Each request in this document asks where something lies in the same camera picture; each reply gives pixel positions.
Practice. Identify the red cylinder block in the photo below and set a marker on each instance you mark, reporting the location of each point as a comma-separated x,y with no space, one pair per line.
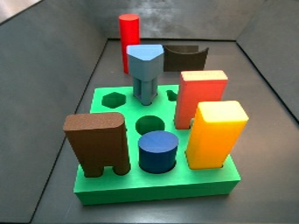
130,34

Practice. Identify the green shape sorter board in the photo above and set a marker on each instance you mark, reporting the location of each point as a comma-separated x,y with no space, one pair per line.
139,185

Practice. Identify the dark blue cylinder block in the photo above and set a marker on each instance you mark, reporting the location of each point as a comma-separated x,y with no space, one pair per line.
158,147

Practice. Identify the brown arch block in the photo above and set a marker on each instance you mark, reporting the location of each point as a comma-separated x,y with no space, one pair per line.
98,139

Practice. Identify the red-orange rectangular block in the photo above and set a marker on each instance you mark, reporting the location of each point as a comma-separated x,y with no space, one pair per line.
199,86

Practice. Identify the yellow-orange square block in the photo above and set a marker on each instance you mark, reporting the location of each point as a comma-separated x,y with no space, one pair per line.
218,124

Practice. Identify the black curved block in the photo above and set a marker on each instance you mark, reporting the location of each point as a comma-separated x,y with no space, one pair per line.
183,58

